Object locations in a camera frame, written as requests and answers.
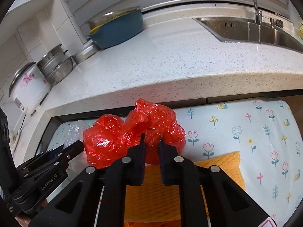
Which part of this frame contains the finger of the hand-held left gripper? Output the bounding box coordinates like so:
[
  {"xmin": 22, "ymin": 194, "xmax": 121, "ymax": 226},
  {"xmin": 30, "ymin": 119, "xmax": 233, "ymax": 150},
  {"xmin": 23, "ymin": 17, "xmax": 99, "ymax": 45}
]
[{"xmin": 46, "ymin": 141, "xmax": 85, "ymax": 168}]

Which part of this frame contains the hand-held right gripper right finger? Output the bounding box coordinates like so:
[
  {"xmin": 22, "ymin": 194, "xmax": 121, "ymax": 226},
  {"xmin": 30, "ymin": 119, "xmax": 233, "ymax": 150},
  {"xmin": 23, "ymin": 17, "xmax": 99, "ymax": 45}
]
[{"xmin": 159, "ymin": 141, "xmax": 271, "ymax": 227}]

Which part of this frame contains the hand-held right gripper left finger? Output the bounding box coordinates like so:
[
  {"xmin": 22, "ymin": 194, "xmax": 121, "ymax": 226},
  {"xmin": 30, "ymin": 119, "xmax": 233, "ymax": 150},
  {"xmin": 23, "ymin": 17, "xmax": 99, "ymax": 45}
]
[{"xmin": 30, "ymin": 134, "xmax": 145, "ymax": 227}]

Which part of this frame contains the red plastic bag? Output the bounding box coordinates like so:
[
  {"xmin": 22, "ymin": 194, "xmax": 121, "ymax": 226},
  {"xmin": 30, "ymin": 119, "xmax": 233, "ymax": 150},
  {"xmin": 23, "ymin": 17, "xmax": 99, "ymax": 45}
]
[{"xmin": 83, "ymin": 98, "xmax": 186, "ymax": 169}]

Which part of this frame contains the translucent white plastic bag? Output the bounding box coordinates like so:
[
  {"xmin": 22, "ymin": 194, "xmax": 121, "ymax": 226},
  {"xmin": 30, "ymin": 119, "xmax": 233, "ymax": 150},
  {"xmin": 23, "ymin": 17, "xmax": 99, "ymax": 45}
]
[{"xmin": 63, "ymin": 120, "xmax": 91, "ymax": 152}]

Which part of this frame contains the yellow foam fruit net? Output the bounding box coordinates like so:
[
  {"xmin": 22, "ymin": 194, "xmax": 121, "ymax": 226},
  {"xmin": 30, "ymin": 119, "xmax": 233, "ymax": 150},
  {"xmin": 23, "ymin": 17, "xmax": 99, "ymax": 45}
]
[{"xmin": 124, "ymin": 151, "xmax": 247, "ymax": 223}]

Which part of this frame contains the white rice cooker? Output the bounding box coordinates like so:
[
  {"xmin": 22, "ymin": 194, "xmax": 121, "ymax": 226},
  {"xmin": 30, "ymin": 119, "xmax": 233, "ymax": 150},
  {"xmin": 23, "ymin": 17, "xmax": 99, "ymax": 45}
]
[{"xmin": 9, "ymin": 62, "xmax": 51, "ymax": 116}]

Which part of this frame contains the steel basin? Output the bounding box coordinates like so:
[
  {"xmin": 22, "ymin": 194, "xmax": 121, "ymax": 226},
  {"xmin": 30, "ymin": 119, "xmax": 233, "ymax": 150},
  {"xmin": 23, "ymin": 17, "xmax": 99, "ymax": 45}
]
[{"xmin": 46, "ymin": 55, "xmax": 74, "ymax": 84}]

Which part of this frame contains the floral tablecloth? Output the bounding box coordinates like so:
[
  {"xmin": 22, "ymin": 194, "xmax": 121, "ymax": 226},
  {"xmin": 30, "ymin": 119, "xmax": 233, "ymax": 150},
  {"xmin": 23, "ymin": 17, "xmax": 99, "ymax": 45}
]
[{"xmin": 46, "ymin": 99, "xmax": 301, "ymax": 227}]

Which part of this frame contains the steel steamer pot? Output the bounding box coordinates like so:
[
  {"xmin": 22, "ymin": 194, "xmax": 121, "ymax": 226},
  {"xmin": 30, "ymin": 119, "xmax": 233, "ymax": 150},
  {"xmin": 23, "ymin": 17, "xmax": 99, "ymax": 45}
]
[{"xmin": 36, "ymin": 44, "xmax": 69, "ymax": 76}]

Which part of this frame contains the flat steel pan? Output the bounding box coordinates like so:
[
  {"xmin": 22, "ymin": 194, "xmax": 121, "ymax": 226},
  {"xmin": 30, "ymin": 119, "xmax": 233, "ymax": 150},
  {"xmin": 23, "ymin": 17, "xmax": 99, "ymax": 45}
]
[{"xmin": 72, "ymin": 40, "xmax": 101, "ymax": 64}]

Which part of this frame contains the blue plastic basin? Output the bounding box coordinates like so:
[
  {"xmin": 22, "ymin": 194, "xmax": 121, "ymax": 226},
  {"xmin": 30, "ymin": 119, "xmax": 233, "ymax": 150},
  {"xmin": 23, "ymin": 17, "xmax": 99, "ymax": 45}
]
[{"xmin": 88, "ymin": 9, "xmax": 144, "ymax": 50}]

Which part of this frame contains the steel bowl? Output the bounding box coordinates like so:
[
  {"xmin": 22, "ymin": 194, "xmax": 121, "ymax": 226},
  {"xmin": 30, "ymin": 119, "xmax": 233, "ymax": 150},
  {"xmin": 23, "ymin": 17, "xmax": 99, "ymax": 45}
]
[{"xmin": 87, "ymin": 7, "xmax": 142, "ymax": 29}]

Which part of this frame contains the steel sink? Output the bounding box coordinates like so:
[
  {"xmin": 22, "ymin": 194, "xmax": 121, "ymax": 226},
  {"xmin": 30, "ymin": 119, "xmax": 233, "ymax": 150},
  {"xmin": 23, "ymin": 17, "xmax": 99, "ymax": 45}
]
[{"xmin": 192, "ymin": 16, "xmax": 303, "ymax": 52}]

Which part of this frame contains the chrome faucet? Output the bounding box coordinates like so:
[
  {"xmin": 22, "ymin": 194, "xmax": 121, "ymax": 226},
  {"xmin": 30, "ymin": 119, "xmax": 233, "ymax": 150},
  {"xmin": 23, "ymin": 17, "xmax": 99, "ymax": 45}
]
[{"xmin": 221, "ymin": 0, "xmax": 264, "ymax": 26}]

